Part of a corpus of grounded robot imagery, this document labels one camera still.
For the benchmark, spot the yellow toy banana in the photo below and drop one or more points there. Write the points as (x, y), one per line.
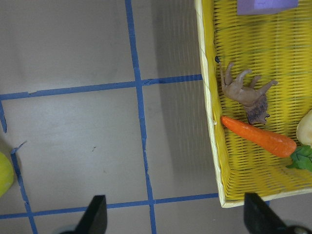
(304, 130)

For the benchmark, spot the purple cube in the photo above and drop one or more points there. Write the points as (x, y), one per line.
(264, 7)

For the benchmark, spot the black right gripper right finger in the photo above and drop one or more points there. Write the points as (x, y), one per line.
(259, 218)

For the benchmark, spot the yellow tape roll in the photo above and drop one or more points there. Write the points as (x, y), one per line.
(6, 174)

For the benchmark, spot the brown toy lion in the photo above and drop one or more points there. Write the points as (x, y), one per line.
(253, 101)

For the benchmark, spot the green toy vegetable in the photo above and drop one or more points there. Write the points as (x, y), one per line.
(301, 158)

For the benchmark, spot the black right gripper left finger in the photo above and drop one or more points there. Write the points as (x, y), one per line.
(94, 220)

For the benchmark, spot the orange toy carrot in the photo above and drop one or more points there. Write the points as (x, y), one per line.
(276, 144)

